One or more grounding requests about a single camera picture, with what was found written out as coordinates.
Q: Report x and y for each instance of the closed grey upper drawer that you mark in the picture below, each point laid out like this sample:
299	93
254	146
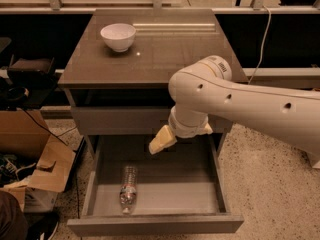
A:
119	120

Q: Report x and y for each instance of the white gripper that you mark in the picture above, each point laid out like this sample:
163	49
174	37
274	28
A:
187	129

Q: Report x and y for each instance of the open grey middle drawer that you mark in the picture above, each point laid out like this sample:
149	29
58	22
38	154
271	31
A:
178	190

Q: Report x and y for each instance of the grey drawer cabinet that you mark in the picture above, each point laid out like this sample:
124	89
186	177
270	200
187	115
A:
166	41

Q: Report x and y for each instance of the white ceramic bowl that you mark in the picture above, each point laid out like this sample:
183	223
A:
119	36

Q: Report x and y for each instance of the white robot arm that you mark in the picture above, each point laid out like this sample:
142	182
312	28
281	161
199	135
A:
205	88

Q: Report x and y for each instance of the clear plastic water bottle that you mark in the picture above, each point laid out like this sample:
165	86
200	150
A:
128	190

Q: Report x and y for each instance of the dark brown bag corner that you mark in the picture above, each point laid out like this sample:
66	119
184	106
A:
13	224

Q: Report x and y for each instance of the black equipment on left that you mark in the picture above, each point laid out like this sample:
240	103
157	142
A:
28	83

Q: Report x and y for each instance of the open cardboard box left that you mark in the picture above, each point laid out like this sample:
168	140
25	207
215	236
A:
35	165

